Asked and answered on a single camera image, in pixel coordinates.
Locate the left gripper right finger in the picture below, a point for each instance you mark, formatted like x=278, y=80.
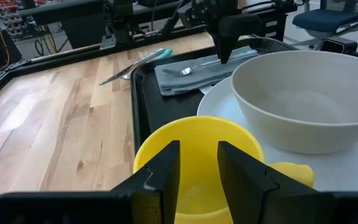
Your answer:
x=250, y=193

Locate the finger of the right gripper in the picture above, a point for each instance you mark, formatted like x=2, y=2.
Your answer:
x=225, y=46

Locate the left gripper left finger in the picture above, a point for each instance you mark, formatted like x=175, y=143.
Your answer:
x=157, y=186

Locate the grey cloth napkin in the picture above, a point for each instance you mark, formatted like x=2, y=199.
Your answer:
x=197, y=77

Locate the yellow mug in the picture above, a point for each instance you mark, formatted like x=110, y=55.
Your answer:
x=197, y=149

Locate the white plate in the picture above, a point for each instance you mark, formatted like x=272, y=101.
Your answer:
x=222, y=105

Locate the beige bowl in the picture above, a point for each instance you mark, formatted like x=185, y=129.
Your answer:
x=306, y=102

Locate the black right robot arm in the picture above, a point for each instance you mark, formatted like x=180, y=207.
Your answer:
x=120, y=21

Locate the black serving tray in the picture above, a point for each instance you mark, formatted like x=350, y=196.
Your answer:
x=166, y=105

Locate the blue office chair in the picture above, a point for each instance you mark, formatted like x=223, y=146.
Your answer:
x=328, y=18

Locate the small black box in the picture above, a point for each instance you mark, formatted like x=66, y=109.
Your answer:
x=337, y=46

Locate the grey desk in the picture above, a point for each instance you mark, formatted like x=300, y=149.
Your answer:
x=73, y=12

